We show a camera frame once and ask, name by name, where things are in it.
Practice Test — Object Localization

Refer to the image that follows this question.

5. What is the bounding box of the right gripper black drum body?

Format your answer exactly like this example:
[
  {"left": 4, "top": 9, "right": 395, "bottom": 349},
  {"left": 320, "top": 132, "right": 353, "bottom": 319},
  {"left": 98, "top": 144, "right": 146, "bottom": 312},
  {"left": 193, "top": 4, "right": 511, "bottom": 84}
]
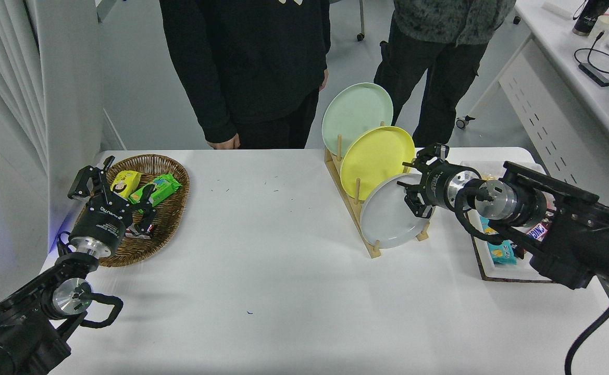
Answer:
[{"left": 423, "top": 159, "right": 461, "bottom": 208}]

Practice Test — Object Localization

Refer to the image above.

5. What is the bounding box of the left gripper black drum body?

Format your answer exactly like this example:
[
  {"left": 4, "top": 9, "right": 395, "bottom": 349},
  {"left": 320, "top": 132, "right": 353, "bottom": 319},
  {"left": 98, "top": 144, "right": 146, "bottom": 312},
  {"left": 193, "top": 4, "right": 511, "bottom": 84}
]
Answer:
[{"left": 70, "top": 197, "right": 129, "bottom": 249}]

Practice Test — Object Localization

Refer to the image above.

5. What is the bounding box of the grey round plate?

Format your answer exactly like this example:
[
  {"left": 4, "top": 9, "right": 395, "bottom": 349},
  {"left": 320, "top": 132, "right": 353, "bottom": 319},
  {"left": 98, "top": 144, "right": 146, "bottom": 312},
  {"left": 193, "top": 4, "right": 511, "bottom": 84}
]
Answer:
[{"left": 359, "top": 173, "right": 438, "bottom": 249}]

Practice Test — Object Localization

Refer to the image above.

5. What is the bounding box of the yellow round plate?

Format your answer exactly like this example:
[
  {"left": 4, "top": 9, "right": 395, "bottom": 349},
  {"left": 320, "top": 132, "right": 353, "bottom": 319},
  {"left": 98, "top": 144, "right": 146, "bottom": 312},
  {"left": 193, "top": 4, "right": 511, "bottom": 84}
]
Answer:
[{"left": 340, "top": 126, "right": 416, "bottom": 201}]

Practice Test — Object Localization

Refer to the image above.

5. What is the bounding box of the wooden plate rack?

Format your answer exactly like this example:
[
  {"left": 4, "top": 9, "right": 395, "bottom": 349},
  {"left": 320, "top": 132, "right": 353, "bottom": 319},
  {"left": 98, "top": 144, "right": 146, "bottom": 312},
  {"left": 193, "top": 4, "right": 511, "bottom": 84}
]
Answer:
[{"left": 324, "top": 121, "right": 431, "bottom": 259}]

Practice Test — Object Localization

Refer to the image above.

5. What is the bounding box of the pale green round plate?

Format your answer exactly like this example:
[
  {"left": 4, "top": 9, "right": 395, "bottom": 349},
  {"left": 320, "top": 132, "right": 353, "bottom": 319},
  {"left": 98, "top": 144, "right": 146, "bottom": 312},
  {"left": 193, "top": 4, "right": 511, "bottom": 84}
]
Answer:
[{"left": 321, "top": 83, "right": 394, "bottom": 158}]

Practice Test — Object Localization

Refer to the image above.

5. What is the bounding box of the person's right hand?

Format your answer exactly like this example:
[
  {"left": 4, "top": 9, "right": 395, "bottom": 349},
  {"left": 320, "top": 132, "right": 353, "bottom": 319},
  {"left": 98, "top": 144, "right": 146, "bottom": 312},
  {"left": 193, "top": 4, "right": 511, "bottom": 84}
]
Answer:
[{"left": 206, "top": 133, "right": 241, "bottom": 150}]

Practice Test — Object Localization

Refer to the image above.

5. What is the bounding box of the green snack pack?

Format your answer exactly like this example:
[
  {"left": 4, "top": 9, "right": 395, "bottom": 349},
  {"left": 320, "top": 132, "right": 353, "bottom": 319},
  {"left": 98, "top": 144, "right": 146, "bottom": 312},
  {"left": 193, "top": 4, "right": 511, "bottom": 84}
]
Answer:
[{"left": 128, "top": 173, "right": 183, "bottom": 209}]

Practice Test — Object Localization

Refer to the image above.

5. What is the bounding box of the brown wicker basket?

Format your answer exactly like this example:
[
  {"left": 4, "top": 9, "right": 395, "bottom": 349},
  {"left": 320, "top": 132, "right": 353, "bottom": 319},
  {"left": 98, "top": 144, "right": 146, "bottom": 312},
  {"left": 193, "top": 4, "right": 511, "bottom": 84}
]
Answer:
[{"left": 72, "top": 154, "right": 191, "bottom": 268}]

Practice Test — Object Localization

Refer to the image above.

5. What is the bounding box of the yellow snack pack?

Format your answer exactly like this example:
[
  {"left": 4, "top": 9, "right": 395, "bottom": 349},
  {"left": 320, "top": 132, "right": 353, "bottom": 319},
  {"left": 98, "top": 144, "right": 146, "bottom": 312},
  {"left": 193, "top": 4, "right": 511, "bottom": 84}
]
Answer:
[{"left": 110, "top": 170, "right": 143, "bottom": 199}]

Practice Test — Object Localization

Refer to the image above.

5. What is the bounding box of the dark wrapped chocolate bar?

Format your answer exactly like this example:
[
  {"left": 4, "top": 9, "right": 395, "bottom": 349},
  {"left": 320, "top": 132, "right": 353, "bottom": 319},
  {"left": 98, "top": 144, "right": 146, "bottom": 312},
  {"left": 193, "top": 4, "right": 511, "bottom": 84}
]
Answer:
[{"left": 126, "top": 223, "right": 158, "bottom": 240}]

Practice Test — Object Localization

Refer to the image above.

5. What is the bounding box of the blue snack pack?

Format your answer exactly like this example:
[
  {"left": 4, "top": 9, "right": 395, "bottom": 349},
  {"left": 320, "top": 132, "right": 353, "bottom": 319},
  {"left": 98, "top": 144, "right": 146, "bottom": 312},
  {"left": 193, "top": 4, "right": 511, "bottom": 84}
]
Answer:
[{"left": 480, "top": 216, "right": 517, "bottom": 265}]

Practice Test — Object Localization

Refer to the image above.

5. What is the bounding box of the person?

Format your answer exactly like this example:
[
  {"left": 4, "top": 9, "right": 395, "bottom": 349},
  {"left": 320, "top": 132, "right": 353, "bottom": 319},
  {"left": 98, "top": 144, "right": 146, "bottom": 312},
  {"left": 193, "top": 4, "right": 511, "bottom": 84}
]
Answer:
[
  {"left": 159, "top": 0, "right": 331, "bottom": 150},
  {"left": 374, "top": 0, "right": 517, "bottom": 148}
]

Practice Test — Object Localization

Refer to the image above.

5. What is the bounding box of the white rectangular tray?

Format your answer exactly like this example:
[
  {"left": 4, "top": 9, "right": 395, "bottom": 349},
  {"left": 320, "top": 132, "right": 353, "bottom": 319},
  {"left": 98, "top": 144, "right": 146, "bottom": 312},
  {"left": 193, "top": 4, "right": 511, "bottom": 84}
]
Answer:
[{"left": 459, "top": 160, "right": 557, "bottom": 282}]

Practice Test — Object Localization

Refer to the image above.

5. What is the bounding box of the brown Snickers bar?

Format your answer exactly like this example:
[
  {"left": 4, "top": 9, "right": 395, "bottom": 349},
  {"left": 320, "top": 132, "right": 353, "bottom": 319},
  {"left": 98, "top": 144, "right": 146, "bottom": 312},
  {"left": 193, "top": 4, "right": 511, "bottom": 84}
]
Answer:
[{"left": 524, "top": 221, "right": 554, "bottom": 243}]

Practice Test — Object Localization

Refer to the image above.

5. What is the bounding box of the white office chair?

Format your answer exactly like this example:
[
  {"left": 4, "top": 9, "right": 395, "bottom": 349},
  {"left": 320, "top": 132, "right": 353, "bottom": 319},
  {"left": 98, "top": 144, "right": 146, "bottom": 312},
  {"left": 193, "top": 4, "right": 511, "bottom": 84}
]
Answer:
[{"left": 355, "top": 0, "right": 366, "bottom": 42}]

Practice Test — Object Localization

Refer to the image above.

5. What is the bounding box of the white curtain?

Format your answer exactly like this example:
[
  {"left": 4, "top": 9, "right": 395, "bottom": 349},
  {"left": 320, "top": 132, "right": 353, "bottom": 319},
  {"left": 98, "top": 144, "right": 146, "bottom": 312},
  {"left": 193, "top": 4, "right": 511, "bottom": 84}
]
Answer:
[{"left": 0, "top": 0, "right": 49, "bottom": 178}]

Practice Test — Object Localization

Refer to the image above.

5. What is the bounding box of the white side desk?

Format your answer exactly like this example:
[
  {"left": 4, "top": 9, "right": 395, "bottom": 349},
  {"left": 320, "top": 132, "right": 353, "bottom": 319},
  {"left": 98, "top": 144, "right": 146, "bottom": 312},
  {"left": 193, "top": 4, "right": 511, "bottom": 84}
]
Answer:
[{"left": 455, "top": 0, "right": 609, "bottom": 334}]

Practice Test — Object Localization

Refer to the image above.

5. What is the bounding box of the black adapter hub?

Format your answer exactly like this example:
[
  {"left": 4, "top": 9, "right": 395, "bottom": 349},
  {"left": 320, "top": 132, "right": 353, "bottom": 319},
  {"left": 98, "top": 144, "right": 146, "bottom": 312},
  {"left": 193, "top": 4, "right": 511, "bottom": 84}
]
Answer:
[{"left": 579, "top": 62, "right": 609, "bottom": 88}]

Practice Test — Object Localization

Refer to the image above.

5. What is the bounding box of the black bottle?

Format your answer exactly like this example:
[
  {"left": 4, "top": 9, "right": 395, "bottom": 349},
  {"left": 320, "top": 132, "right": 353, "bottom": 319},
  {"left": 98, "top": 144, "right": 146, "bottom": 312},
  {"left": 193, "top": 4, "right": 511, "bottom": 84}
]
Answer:
[{"left": 573, "top": 0, "right": 609, "bottom": 37}]

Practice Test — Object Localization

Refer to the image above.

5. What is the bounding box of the white cup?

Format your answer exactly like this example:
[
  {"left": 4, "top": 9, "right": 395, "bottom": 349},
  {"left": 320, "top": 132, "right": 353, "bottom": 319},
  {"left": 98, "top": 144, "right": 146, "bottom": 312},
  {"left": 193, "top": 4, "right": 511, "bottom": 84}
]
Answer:
[{"left": 587, "top": 15, "right": 609, "bottom": 45}]

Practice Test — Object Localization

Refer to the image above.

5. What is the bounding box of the black cable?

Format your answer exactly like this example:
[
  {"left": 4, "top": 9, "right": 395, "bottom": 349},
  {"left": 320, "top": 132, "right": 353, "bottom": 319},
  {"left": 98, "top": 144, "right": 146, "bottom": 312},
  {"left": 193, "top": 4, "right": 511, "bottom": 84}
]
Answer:
[{"left": 574, "top": 30, "right": 609, "bottom": 76}]

